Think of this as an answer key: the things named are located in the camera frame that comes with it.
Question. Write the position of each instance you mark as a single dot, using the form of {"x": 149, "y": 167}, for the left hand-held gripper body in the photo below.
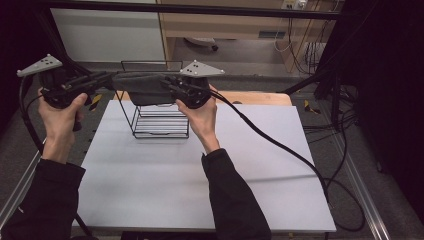
{"x": 55, "y": 90}

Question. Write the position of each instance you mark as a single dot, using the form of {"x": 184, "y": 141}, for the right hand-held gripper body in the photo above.
{"x": 196, "y": 90}

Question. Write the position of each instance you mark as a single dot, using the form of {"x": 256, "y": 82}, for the dark grey fabric bag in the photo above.
{"x": 143, "y": 88}

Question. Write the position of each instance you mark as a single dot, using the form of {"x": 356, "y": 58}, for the person's right hand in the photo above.
{"x": 201, "y": 118}

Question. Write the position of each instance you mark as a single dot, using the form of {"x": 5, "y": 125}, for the person's left hand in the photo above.
{"x": 60, "y": 126}

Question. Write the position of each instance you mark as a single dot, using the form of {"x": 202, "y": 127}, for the white cabinet panel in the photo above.
{"x": 106, "y": 33}

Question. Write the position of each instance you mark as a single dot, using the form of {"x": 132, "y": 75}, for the office chair base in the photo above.
{"x": 201, "y": 41}

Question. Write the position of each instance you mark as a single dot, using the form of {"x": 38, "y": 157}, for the wooden table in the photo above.
{"x": 253, "y": 97}

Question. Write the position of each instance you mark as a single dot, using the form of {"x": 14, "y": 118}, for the wooden desk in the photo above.
{"x": 226, "y": 25}

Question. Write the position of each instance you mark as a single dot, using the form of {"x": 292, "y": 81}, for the white power strip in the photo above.
{"x": 293, "y": 4}

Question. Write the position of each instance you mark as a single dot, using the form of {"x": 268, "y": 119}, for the aluminium rail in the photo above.
{"x": 20, "y": 186}
{"x": 361, "y": 186}

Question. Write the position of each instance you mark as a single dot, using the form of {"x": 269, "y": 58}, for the black metal frame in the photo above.
{"x": 316, "y": 80}

